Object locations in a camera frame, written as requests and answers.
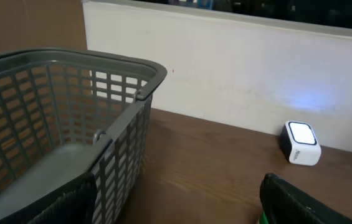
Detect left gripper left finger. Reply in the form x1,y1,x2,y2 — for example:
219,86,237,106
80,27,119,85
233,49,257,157
0,172,97,224

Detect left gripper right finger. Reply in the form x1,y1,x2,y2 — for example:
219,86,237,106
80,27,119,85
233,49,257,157
260,173,352,224

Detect painted cardboard panel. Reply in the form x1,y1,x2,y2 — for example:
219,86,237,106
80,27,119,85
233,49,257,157
0,0,87,52

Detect green lid white jar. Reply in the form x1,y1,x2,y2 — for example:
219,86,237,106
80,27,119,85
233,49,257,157
256,212,269,224

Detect white barcode scanner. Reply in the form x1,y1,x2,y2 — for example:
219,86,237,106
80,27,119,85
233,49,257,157
280,121,321,166

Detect grey plastic shopping basket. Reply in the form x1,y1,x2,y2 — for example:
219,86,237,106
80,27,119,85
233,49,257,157
0,48,167,223

